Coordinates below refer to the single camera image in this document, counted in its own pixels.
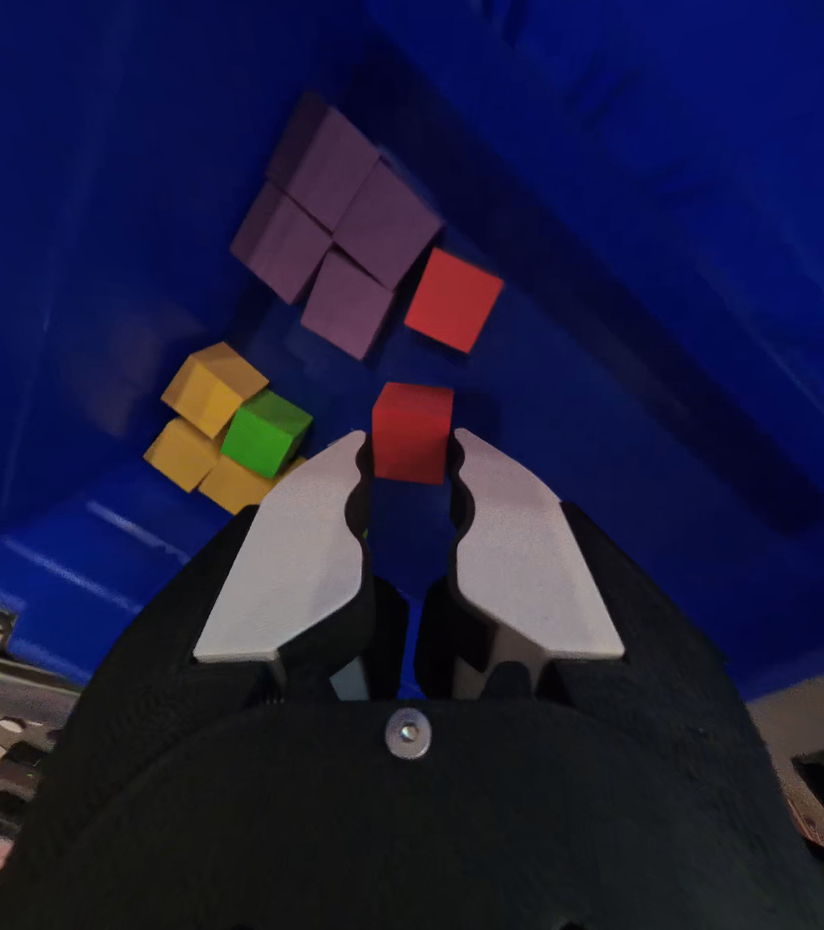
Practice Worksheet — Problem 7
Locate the blue plastic bin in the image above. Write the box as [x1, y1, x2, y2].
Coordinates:
[0, 0, 824, 703]

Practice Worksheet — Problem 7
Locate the purple wooden cube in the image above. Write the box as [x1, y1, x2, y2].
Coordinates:
[331, 159, 446, 292]
[300, 246, 399, 363]
[229, 181, 334, 305]
[266, 90, 382, 233]

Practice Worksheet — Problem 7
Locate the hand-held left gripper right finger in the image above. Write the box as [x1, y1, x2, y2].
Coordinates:
[450, 428, 628, 663]

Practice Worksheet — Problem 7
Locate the green wooden cube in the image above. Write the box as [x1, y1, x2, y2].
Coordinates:
[220, 389, 314, 480]

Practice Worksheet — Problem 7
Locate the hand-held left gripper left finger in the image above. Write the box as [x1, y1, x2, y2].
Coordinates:
[193, 429, 374, 664]

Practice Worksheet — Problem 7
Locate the yellow wooden cube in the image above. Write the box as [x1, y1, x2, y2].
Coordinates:
[142, 417, 223, 494]
[197, 453, 308, 516]
[161, 341, 271, 440]

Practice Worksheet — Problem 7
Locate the red wooden cube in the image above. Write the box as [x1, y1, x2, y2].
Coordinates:
[404, 246, 506, 356]
[371, 382, 455, 485]

